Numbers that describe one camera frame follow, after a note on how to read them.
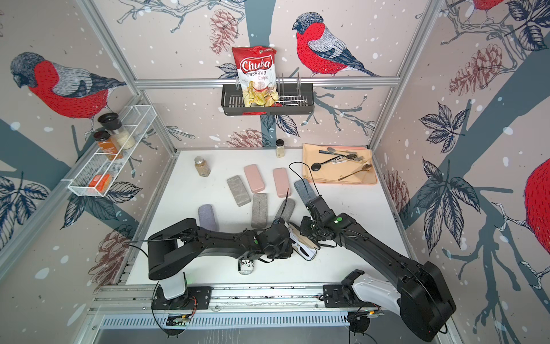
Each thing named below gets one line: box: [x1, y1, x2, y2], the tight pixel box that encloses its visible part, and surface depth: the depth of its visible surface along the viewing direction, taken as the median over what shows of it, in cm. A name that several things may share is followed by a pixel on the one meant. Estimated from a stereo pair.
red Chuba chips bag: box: [232, 45, 280, 108], surface depth 85 cm
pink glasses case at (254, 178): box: [243, 163, 265, 194], surface depth 109 cm
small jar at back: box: [275, 138, 286, 159], surface depth 115 cm
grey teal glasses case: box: [293, 178, 318, 207], surface depth 102 cm
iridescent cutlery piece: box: [318, 149, 359, 157], surface depth 120 cm
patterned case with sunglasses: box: [237, 258, 255, 276], surface depth 79 cm
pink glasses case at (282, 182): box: [272, 167, 292, 198], surface depth 109 cm
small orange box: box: [88, 174, 112, 193], surface depth 68 cm
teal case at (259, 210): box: [250, 192, 268, 228], surface depth 96 cm
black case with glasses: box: [284, 221, 318, 261], surface depth 84 cm
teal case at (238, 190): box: [226, 174, 252, 207], surface depth 102 cm
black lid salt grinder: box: [97, 112, 136, 150], surface depth 74 cm
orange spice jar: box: [93, 130, 123, 161], surface depth 72 cm
